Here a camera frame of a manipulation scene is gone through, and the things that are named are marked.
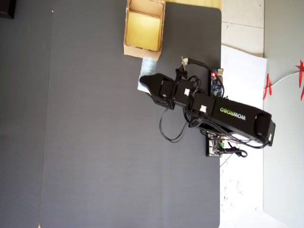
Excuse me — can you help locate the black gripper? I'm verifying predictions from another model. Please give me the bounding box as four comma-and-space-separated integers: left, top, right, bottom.
139, 73, 177, 111

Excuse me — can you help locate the cardboard box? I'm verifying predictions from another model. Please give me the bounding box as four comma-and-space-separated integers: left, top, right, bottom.
123, 0, 166, 62

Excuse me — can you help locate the black box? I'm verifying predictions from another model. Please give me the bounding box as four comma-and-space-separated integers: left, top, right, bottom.
0, 0, 16, 19

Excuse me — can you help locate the blue circuit board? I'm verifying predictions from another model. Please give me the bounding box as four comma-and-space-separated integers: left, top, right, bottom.
209, 68, 225, 97

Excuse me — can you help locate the black textured mat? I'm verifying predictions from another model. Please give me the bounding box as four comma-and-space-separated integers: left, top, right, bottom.
38, 0, 222, 228

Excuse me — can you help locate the white paper sheet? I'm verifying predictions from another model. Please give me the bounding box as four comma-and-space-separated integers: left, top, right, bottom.
219, 44, 268, 228

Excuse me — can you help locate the motor controller board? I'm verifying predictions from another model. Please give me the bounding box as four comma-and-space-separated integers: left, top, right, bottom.
205, 132, 229, 158

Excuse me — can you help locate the red paper decoration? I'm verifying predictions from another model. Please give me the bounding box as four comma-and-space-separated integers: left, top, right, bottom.
295, 59, 304, 102
262, 73, 273, 101

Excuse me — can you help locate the dark grey mat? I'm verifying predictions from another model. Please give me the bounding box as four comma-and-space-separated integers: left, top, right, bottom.
0, 0, 53, 228

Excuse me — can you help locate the black camera cable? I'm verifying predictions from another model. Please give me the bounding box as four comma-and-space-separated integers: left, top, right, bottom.
186, 57, 226, 98

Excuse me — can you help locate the black servo cable loop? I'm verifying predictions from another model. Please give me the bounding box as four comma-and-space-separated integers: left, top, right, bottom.
159, 106, 192, 143

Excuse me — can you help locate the black power plug cable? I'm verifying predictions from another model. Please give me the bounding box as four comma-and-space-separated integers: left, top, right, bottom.
220, 146, 248, 158

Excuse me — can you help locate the thin white wire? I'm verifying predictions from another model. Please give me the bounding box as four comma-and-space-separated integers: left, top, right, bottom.
264, 72, 300, 92

